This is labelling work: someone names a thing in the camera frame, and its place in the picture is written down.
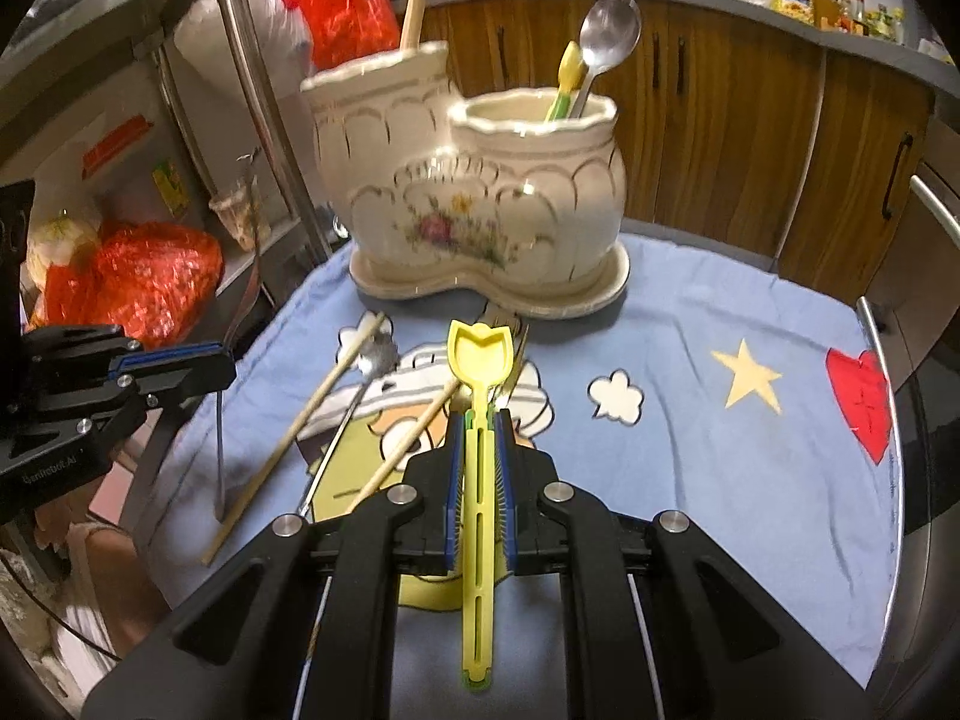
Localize clear plastic cup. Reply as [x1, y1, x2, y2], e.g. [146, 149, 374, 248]
[208, 176, 272, 252]

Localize white plastic bag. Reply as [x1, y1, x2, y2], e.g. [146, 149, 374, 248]
[172, 0, 316, 143]

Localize yellow tulip plastic spoon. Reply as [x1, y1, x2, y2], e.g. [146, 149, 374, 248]
[544, 40, 587, 122]
[446, 319, 517, 693]

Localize cream ceramic utensil holder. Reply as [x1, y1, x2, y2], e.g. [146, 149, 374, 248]
[300, 41, 631, 320]

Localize metal storage rack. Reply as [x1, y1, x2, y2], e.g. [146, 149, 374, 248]
[0, 0, 335, 361]

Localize large metal spoon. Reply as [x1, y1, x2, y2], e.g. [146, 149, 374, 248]
[566, 0, 644, 121]

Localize yellow sticker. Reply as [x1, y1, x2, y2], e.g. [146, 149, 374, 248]
[152, 159, 192, 220]

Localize large red plastic bag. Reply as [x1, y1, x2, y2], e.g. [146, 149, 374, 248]
[45, 221, 226, 350]

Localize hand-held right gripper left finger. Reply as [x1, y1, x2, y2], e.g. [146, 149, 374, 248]
[79, 409, 470, 720]

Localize pale plastic bag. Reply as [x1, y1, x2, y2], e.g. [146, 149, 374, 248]
[26, 206, 102, 293]

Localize blue cartoon printed cloth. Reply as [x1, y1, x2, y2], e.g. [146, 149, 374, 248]
[146, 229, 901, 698]

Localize gold tinted metal fork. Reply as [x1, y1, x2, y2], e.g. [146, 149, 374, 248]
[504, 321, 533, 410]

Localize red sticker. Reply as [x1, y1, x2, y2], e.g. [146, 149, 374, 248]
[81, 114, 155, 173]

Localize silver metal fork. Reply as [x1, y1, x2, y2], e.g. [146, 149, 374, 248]
[298, 334, 402, 518]

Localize wooden chopstick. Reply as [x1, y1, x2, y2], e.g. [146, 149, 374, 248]
[397, 0, 437, 53]
[201, 311, 392, 567]
[346, 379, 460, 509]

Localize built-in oven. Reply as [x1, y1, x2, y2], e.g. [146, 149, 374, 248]
[855, 157, 960, 541]

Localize hanging red plastic bag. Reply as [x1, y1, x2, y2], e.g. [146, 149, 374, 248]
[289, 0, 402, 68]

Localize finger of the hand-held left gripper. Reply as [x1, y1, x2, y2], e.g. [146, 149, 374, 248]
[75, 388, 197, 442]
[105, 340, 235, 393]

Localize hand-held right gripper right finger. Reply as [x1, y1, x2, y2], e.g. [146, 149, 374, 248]
[491, 409, 875, 720]

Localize wooden kitchen cabinets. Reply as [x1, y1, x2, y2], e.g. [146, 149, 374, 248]
[390, 0, 938, 301]

